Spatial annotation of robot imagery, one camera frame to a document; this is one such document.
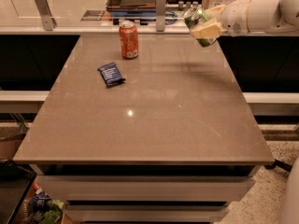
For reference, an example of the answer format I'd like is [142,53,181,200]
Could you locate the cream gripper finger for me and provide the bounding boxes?
[191,20,222,39]
[205,5,225,21]

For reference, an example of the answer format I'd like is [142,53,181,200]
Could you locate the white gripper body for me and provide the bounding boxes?
[221,0,251,36]

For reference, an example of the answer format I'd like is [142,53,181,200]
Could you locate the green soda can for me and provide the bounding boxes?
[183,6,216,48]

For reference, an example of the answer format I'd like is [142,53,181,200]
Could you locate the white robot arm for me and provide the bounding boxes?
[192,0,299,224]

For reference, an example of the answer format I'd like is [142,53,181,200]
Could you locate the orange soda can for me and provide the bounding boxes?
[119,21,138,59]

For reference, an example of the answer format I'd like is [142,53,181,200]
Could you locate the small metal cylinders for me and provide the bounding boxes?
[178,1,199,11]

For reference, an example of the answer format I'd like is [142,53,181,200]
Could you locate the dark tray stack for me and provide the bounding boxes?
[106,0,156,18]

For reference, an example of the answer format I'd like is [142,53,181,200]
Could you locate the dark blue snack packet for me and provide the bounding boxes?
[98,63,125,87]

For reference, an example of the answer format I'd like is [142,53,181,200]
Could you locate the grey table drawer unit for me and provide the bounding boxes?
[36,175,254,224]

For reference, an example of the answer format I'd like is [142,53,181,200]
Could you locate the black bin with trash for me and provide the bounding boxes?
[0,160,64,224]

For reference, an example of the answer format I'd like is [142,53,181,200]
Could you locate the middle metal glass bracket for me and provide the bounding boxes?
[156,0,166,32]

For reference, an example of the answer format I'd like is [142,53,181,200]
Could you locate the metal glass bracket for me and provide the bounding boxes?
[156,0,166,32]
[35,0,57,31]

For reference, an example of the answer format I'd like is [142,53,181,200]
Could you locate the left metal glass bracket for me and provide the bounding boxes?
[35,0,57,31]

